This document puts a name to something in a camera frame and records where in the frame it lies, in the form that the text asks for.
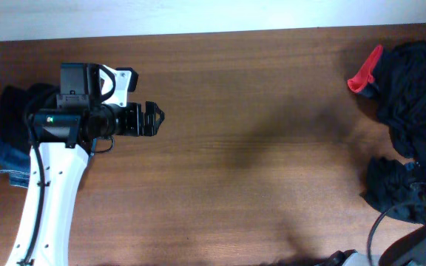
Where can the red garment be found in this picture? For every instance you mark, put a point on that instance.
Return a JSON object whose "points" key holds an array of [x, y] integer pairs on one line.
{"points": [[364, 76]]}

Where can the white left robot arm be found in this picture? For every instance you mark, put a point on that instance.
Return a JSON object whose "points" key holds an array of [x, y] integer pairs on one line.
{"points": [[62, 141]]}

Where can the folded black garment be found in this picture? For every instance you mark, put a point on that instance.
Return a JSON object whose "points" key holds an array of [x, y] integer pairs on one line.
{"points": [[13, 101]]}

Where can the black clothes pile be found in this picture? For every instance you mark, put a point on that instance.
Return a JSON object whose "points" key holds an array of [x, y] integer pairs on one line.
{"points": [[400, 91]]}

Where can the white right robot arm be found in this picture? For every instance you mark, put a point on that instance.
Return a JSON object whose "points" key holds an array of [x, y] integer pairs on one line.
{"points": [[409, 250]]}

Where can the folded blue jeans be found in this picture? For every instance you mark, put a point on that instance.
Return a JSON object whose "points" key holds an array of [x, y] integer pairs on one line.
{"points": [[16, 164]]}

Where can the black Nike t-shirt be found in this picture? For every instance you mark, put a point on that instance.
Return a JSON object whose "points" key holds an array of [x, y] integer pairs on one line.
{"points": [[397, 188]]}

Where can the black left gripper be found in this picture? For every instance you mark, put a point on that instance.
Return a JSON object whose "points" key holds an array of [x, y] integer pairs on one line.
{"points": [[139, 119]]}

